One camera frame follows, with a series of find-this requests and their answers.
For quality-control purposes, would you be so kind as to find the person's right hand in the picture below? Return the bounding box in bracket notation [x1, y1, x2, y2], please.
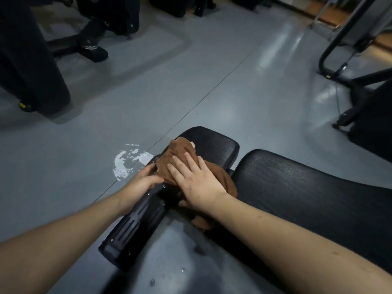
[167, 152, 229, 213]

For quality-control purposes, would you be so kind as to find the person's right forearm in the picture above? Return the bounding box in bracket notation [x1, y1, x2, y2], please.
[209, 192, 392, 294]

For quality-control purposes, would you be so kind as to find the person's left forearm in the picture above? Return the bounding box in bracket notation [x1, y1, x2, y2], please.
[0, 192, 130, 294]

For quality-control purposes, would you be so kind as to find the black curved machine frame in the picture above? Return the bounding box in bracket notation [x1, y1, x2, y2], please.
[318, 0, 392, 90]

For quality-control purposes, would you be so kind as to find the brown cleaning cloth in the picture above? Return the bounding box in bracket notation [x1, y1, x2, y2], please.
[155, 137, 238, 232]

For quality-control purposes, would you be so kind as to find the black padded gym bench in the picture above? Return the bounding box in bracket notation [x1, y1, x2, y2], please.
[98, 126, 392, 294]

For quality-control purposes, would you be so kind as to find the black gym equipment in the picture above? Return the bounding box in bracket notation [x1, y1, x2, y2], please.
[148, 0, 267, 18]

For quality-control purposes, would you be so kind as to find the person's left hand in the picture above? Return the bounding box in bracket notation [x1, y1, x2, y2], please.
[118, 163, 165, 216]

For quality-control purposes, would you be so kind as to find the black rounded machine housing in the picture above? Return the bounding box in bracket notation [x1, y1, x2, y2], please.
[0, 0, 72, 116]

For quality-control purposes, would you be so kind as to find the grey weight stack machine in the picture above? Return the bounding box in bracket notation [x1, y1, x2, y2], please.
[308, 0, 392, 48]

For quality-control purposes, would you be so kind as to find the black machine with steel foot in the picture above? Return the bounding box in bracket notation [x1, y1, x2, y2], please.
[46, 0, 142, 64]

